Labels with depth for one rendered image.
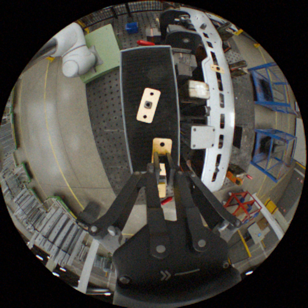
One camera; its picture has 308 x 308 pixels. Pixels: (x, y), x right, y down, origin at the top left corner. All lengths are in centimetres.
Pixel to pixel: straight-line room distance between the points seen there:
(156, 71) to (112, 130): 59
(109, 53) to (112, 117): 50
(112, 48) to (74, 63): 30
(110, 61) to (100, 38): 21
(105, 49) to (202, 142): 81
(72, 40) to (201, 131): 73
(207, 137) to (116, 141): 63
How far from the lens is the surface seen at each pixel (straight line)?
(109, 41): 82
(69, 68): 63
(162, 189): 33
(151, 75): 27
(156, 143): 20
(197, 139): 34
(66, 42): 64
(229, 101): 57
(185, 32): 37
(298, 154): 834
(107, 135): 80
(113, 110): 77
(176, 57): 42
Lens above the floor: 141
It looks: 69 degrees down
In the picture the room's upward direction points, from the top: 177 degrees counter-clockwise
